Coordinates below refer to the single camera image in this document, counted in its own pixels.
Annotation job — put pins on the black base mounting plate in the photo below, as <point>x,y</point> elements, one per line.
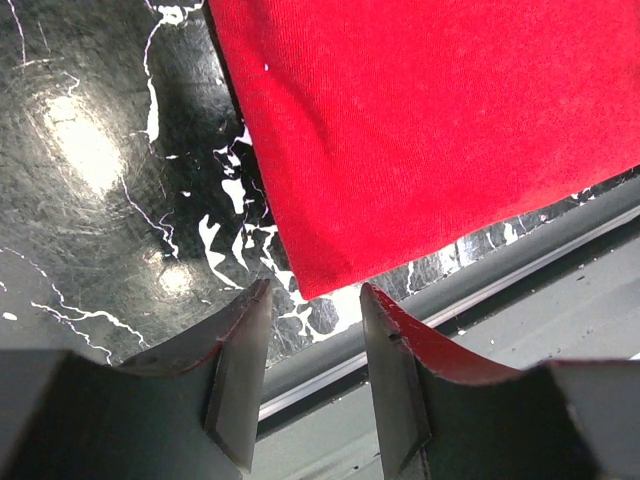
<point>562,283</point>

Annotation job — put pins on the red t-shirt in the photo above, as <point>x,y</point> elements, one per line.
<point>386,130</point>

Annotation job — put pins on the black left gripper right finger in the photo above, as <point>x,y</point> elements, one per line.
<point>445,412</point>

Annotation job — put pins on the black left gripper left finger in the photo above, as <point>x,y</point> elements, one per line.
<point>187,408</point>

